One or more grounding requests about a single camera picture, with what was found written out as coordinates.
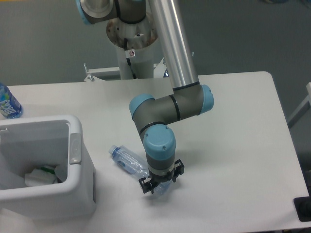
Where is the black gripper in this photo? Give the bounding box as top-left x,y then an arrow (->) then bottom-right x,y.
138,159 -> 185,194

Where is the crushed clear plastic bottle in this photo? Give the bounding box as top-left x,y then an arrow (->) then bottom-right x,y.
109,145 -> 172,195

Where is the clear plastic wrapper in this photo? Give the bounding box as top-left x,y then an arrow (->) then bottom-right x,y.
54,165 -> 68,182

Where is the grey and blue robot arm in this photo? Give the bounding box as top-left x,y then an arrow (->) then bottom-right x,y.
76,0 -> 214,193

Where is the white trash in can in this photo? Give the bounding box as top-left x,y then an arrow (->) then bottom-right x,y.
24,165 -> 58,187

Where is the white trash can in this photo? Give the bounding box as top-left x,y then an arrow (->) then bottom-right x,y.
0,115 -> 96,219

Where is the black clamp at table edge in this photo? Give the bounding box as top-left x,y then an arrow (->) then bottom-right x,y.
294,196 -> 311,222

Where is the blue labelled water bottle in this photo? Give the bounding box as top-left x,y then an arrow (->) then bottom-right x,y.
0,83 -> 23,119

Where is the black cable on pedestal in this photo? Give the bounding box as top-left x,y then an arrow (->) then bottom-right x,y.
123,37 -> 138,80

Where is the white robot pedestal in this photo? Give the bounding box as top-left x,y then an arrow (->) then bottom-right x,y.
83,12 -> 173,83

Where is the white frame at right edge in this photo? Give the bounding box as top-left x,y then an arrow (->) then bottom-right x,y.
287,82 -> 311,129

